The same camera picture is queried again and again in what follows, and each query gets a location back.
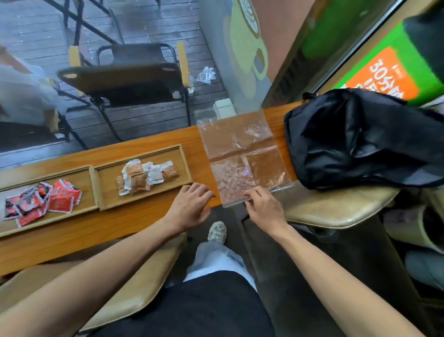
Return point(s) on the person's right forearm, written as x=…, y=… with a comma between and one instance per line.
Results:
x=340, y=288

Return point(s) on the black folding chair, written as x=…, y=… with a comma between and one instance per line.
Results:
x=131, y=80

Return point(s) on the white sneaker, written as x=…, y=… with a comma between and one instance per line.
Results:
x=217, y=232

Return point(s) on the pile of red sauce packets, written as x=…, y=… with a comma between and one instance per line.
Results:
x=38, y=203

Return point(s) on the light blue jeans leg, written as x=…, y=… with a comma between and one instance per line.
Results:
x=218, y=260

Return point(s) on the crumpled clear wrapper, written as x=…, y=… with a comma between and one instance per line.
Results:
x=206, y=75

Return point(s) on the person's right thumb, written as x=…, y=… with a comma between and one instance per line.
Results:
x=249, y=208

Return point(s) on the person's left thumb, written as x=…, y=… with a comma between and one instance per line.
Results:
x=205, y=216

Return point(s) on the person's left hand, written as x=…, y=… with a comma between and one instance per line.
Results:
x=187, y=211

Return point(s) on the person's right hand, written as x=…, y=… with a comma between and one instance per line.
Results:
x=267, y=211

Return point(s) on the small white box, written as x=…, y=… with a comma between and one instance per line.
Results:
x=224, y=108

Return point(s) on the tan cushioned stool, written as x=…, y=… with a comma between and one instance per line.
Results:
x=138, y=284
x=340, y=205

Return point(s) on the wooden tray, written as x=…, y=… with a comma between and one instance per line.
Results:
x=107, y=180
x=83, y=187

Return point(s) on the clear plastic zip bag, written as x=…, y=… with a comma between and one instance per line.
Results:
x=239, y=156

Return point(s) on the black backpack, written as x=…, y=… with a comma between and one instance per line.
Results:
x=364, y=139

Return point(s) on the green and orange poster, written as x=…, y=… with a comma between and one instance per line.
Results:
x=392, y=73

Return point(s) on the black shirt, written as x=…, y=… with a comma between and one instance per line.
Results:
x=194, y=309

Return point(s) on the pile of brown seasoning packets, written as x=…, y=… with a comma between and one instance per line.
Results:
x=142, y=176

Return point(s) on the person's left forearm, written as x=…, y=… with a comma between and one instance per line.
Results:
x=86, y=277

